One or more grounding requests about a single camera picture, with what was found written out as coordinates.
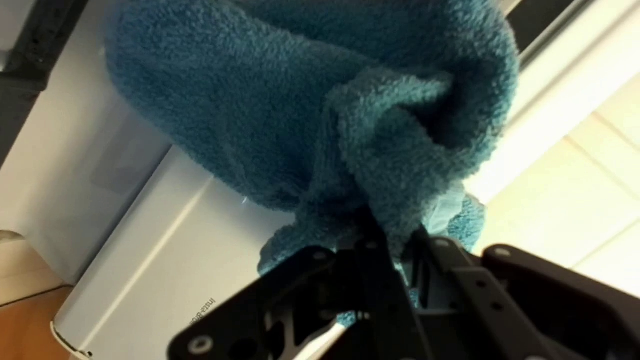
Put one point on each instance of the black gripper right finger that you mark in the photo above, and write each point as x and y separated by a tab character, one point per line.
532	312

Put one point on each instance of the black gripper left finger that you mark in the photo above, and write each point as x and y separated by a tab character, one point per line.
373	312

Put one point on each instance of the blue terry towel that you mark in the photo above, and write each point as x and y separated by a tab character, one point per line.
267	101

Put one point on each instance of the white gas stove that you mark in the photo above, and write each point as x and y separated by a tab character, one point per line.
132	201

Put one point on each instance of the wooden platform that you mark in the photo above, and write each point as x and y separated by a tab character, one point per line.
26	332

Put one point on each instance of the black double burner grate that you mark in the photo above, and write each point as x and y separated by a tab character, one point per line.
33	66

